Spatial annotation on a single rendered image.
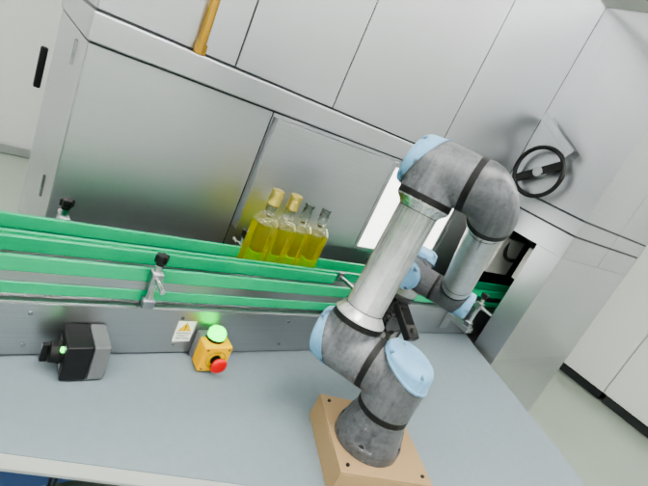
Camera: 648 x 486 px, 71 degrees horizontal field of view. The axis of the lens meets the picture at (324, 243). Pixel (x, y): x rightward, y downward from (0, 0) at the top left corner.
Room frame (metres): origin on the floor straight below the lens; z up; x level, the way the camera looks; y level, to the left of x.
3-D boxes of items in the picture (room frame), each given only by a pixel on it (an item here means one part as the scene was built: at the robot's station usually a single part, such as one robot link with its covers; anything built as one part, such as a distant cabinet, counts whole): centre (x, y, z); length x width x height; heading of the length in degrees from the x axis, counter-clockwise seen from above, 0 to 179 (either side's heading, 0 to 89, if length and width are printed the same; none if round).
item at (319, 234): (1.28, 0.03, 0.99); 0.06 x 0.06 x 0.21; 41
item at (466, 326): (1.69, -0.62, 0.90); 0.17 x 0.05 x 0.23; 41
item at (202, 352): (0.94, 0.14, 0.79); 0.07 x 0.07 x 0.07; 41
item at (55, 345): (0.71, 0.39, 0.79); 0.04 x 0.03 x 0.04; 41
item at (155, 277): (0.84, 0.28, 0.94); 0.07 x 0.04 x 0.13; 41
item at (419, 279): (1.18, -0.26, 1.10); 0.11 x 0.11 x 0.08; 70
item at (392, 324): (1.29, -0.27, 0.94); 0.09 x 0.08 x 0.12; 40
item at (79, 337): (0.75, 0.35, 0.79); 0.08 x 0.08 x 0.08; 41
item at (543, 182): (1.92, -0.66, 1.49); 0.21 x 0.05 x 0.21; 41
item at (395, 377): (0.85, -0.26, 0.98); 0.13 x 0.12 x 0.14; 70
